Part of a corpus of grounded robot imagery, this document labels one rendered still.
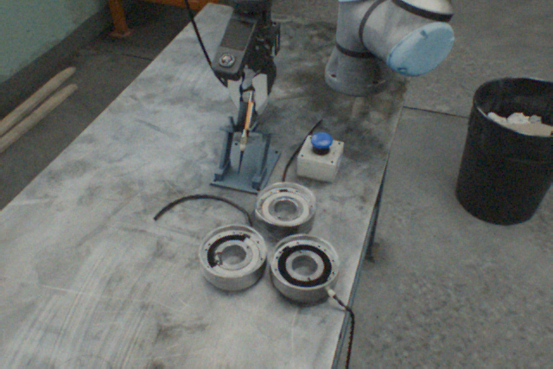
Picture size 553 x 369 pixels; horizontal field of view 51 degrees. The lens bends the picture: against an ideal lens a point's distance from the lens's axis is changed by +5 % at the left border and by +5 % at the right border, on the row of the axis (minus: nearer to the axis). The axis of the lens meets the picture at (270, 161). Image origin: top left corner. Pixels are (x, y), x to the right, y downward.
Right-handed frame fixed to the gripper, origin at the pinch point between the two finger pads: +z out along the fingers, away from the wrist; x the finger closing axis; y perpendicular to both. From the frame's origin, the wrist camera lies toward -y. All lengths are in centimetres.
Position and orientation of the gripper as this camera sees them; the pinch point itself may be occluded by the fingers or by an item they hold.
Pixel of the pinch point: (248, 109)
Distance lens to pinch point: 99.9
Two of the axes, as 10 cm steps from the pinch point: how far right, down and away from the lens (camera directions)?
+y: 3.0, -6.0, 7.4
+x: -9.5, -2.0, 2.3
